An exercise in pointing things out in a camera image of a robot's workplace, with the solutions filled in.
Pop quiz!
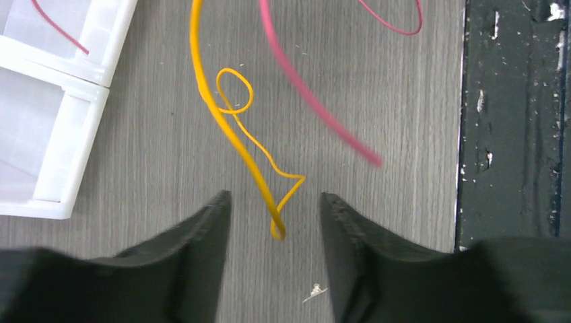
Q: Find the white three-compartment tray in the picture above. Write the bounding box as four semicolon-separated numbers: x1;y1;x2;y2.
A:
1;1;136;219

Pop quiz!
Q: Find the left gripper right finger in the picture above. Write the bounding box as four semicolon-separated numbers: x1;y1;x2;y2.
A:
320;192;570;322

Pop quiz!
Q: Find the pink cable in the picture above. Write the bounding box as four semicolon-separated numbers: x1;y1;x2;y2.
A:
259;0;424;168

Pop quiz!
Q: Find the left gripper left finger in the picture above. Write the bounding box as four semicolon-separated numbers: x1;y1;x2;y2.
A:
1;190;232;322

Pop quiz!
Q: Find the dark red-orange cable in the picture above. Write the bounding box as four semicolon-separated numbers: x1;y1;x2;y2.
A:
30;0;90;56

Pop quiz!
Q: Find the yellow cable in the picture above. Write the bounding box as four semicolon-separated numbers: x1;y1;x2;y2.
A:
189;0;307;242

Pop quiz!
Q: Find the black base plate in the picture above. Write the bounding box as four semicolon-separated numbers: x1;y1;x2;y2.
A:
455;1;570;251

